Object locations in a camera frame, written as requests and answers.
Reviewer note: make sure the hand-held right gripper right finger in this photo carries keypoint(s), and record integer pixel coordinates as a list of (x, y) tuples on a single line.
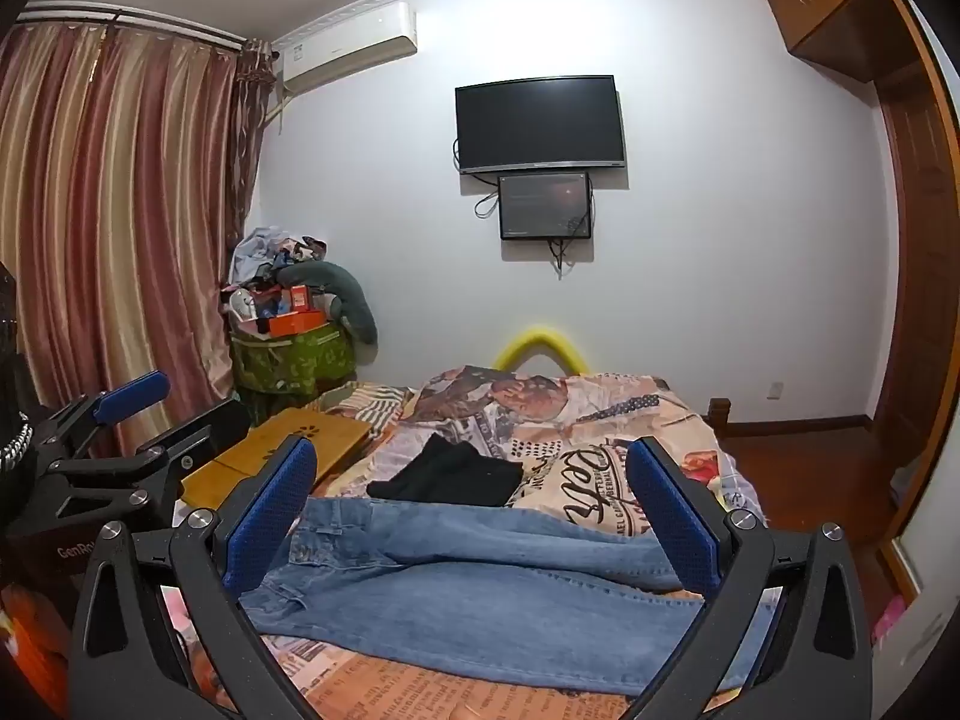
[(671, 502)]

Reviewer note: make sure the wooden lap desk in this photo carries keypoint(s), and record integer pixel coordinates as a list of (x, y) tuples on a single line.
[(289, 431)]

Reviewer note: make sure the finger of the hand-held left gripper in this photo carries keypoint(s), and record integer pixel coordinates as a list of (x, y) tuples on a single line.
[(191, 442), (135, 394)]

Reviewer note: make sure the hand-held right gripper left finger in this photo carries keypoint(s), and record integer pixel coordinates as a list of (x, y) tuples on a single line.
[(274, 499)]

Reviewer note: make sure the green patterned bag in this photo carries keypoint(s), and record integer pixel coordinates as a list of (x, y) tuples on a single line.
[(292, 367)]

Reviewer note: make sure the curtain rail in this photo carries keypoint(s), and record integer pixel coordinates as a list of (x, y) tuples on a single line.
[(127, 19)]

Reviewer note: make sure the blue denim pants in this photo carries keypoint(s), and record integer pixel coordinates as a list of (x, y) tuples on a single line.
[(487, 600)]

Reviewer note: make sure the black folded garment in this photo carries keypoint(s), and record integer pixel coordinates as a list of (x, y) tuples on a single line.
[(457, 469)]

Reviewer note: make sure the flat orange box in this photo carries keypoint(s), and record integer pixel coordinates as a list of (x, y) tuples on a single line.
[(296, 325)]

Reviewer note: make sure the grey plush toy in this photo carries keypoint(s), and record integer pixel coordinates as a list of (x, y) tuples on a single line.
[(349, 292)]

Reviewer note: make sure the small black wall monitor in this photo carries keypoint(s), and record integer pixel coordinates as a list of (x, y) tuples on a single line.
[(544, 206)]

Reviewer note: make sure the pile of crumpled clothes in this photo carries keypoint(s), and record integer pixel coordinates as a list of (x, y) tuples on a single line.
[(259, 251)]

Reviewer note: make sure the yellow foam arch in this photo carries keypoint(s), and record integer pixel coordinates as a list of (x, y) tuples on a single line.
[(536, 336)]

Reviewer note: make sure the wooden overhead cabinet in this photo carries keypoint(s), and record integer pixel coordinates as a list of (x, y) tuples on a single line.
[(825, 0)]

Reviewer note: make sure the printed blanket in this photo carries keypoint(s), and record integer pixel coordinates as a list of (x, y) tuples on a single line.
[(585, 420)]

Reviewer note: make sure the wooden bed post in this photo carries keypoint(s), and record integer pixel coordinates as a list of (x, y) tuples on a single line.
[(720, 416)]

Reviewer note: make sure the striped pink curtain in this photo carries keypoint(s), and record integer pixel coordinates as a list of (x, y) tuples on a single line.
[(112, 225)]

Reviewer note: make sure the wooden door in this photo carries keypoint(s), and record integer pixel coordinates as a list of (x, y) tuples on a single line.
[(919, 262)]

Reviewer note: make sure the black wall television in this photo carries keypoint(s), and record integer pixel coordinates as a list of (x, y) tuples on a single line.
[(540, 120)]

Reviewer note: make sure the small upright orange box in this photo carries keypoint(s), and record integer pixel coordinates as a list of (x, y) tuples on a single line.
[(301, 298)]

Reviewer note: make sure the white air conditioner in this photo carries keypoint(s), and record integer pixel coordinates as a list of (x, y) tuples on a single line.
[(345, 37)]

